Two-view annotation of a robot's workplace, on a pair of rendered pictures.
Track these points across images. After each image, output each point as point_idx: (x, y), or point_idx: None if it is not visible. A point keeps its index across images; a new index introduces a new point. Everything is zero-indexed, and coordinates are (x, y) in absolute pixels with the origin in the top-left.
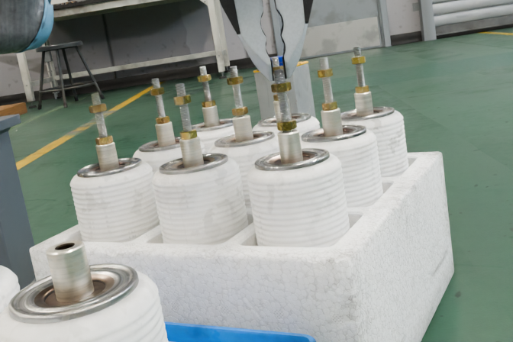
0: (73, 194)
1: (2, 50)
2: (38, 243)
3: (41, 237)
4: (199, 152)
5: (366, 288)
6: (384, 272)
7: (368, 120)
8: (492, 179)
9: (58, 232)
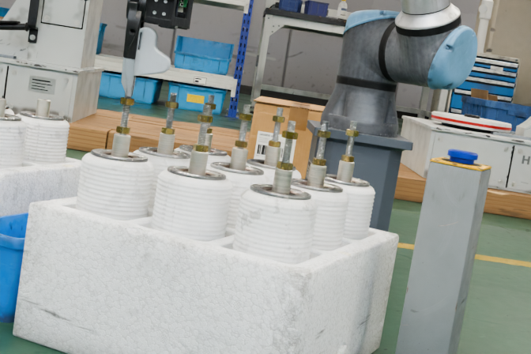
0: None
1: (408, 80)
2: (483, 299)
3: (500, 301)
4: (161, 144)
5: (44, 239)
6: (79, 254)
7: (248, 188)
8: None
9: (516, 307)
